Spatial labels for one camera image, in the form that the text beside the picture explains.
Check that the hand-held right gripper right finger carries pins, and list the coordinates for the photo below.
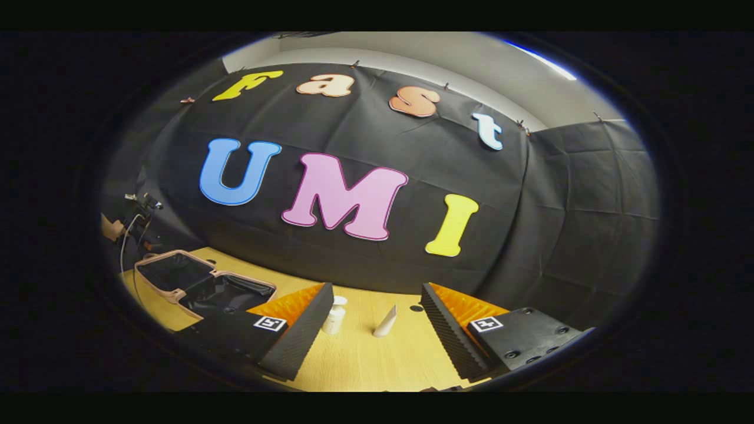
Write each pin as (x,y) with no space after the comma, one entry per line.
(450,335)

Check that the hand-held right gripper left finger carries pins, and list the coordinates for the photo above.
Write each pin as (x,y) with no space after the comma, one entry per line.
(300,335)

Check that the white pump bottle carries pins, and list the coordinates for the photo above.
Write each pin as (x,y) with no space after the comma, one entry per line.
(334,318)

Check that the white squeeze tube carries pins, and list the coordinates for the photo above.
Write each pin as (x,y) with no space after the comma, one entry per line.
(386,323)

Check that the black backdrop cloth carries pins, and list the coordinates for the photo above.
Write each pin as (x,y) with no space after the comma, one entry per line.
(365,118)

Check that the row of black cloth clips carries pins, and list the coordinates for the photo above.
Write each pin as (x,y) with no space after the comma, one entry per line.
(355,63)

